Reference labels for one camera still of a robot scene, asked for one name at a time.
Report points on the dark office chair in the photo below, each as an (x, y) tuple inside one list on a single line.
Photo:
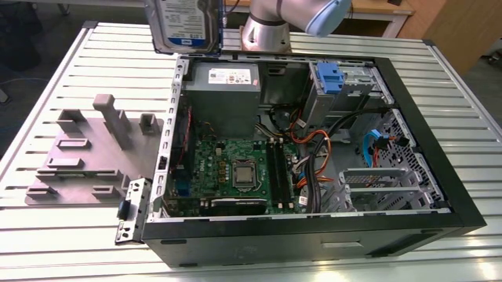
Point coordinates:
[(19, 35)]

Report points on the green RAM stick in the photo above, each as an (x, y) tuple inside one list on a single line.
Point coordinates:
[(73, 175)]

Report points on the grey parts rack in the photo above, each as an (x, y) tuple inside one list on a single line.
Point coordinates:
[(97, 164)]

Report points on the black graphics card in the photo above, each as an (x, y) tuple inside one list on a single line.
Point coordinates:
[(235, 205)]

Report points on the green motherboard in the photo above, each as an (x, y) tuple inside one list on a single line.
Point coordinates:
[(207, 155)]

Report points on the blue plastic drive latch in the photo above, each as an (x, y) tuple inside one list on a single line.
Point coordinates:
[(328, 79)]

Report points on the hard disk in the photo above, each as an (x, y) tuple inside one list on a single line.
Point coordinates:
[(184, 26)]

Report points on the silver CPU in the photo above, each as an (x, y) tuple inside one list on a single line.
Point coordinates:
[(243, 175)]

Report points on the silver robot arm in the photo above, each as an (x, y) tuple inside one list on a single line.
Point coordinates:
[(262, 35)]

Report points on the black RAM slot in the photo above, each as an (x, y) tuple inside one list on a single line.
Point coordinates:
[(275, 173), (284, 173)]

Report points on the black PC case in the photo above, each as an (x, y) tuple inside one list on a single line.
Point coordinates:
[(274, 243)]

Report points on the grey power supply unit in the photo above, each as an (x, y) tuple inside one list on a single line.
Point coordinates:
[(219, 111)]

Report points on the CPU socket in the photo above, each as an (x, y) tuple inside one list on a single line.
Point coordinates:
[(232, 176)]

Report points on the brown wooden cabinet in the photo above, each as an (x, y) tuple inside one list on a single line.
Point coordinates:
[(462, 29)]

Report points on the grey optical drive cage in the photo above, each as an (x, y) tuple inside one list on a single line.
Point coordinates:
[(324, 108)]

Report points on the grey metal disk bay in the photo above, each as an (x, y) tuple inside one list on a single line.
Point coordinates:
[(382, 191)]

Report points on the light wooden desk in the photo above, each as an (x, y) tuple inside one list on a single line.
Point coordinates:
[(380, 8)]

